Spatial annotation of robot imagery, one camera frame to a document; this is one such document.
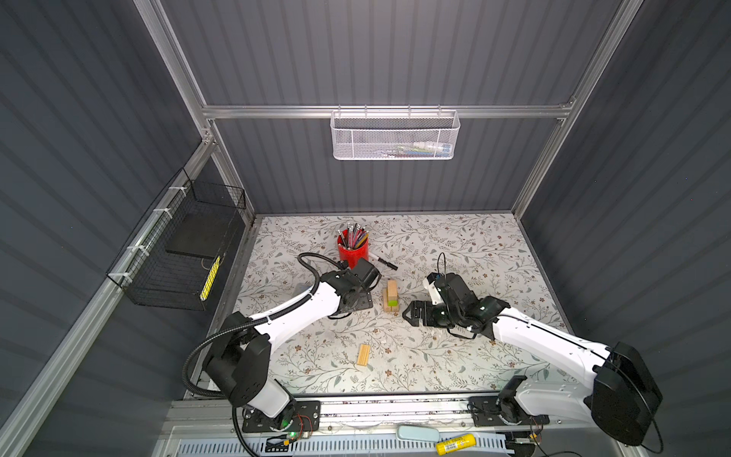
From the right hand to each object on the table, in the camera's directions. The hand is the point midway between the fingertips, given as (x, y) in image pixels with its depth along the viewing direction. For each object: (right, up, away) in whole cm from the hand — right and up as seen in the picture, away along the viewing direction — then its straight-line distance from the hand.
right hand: (416, 317), depth 81 cm
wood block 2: (-9, +1, +10) cm, 13 cm away
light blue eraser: (-2, -25, -12) cm, 28 cm away
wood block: (-7, +7, +8) cm, 12 cm away
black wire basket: (-64, +18, -10) cm, 68 cm away
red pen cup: (-19, +21, +16) cm, 33 cm away
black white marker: (-7, +14, +23) cm, 28 cm away
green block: (-6, +3, +8) cm, 10 cm away
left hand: (-17, +4, +4) cm, 18 cm away
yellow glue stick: (+7, -27, -13) cm, 31 cm away
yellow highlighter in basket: (-53, +13, -12) cm, 56 cm away
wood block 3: (-15, -11, +1) cm, 19 cm away
